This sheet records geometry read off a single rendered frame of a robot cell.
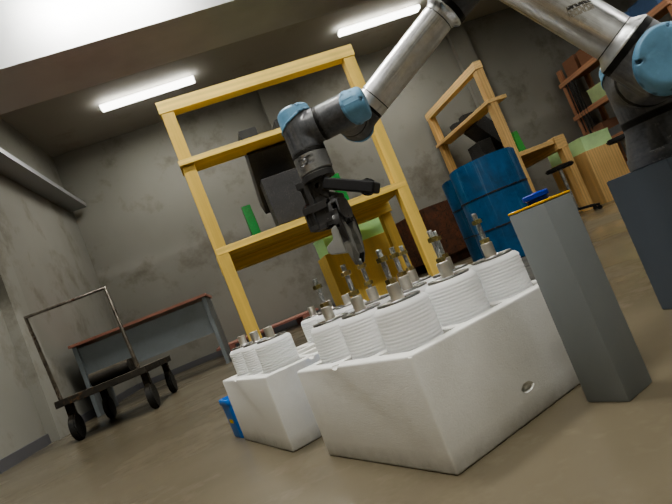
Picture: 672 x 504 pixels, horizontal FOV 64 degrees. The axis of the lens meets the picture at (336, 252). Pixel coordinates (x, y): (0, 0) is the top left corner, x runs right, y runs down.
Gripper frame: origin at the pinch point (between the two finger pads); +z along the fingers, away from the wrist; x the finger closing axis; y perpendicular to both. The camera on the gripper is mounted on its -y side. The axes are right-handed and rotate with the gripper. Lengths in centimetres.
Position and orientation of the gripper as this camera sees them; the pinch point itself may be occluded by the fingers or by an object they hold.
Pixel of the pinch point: (360, 256)
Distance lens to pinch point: 114.0
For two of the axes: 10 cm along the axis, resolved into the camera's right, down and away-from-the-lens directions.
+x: -3.6, 0.9, -9.3
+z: 3.7, 9.3, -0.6
